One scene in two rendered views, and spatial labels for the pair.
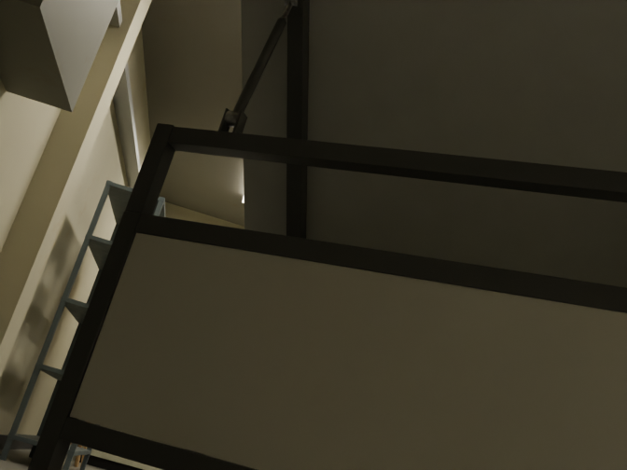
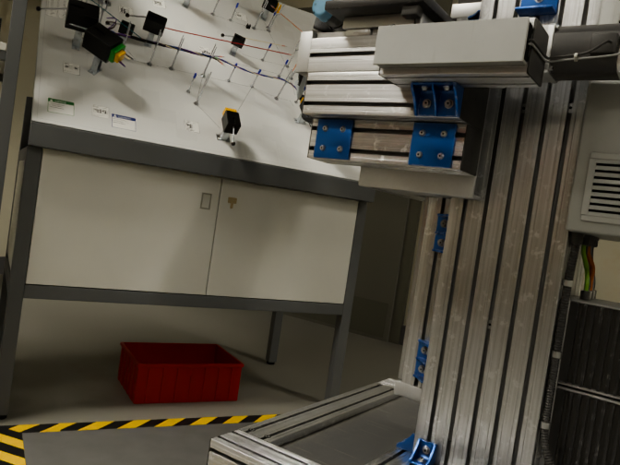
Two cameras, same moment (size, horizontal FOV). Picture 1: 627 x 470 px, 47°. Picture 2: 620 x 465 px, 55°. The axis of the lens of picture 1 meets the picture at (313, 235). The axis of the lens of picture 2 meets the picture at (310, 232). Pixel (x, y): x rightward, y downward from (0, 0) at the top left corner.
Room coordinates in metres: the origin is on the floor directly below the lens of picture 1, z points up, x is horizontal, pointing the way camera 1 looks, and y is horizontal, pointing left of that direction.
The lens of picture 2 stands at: (3.22, -1.72, 0.72)
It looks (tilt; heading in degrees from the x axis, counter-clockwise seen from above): 2 degrees down; 130
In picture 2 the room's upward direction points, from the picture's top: 8 degrees clockwise
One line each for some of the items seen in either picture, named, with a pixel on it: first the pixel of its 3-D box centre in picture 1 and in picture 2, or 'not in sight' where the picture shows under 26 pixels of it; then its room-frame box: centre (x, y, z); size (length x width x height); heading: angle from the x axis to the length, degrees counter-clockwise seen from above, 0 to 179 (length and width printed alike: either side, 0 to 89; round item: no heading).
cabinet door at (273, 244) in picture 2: not in sight; (286, 244); (1.82, -0.14, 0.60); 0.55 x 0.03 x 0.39; 68
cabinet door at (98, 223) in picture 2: not in sight; (129, 227); (1.61, -0.65, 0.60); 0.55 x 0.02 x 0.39; 68
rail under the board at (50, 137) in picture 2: not in sight; (225, 168); (1.73, -0.40, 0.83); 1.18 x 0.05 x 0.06; 68
